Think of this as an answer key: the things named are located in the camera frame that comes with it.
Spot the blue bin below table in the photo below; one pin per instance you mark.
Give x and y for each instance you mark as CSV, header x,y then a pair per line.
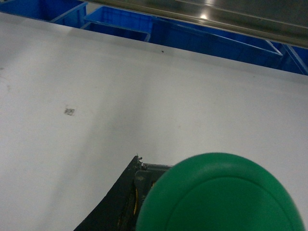
x,y
190,37

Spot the small QR code sticker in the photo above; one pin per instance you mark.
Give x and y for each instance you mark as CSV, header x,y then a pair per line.
x,y
69,111

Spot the green mushroom push button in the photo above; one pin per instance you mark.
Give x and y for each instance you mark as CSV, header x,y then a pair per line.
x,y
218,192

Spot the steel roller rack front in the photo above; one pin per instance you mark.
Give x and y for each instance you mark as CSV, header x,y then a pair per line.
x,y
284,21

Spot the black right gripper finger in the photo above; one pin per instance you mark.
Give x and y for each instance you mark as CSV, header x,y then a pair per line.
x,y
116,209

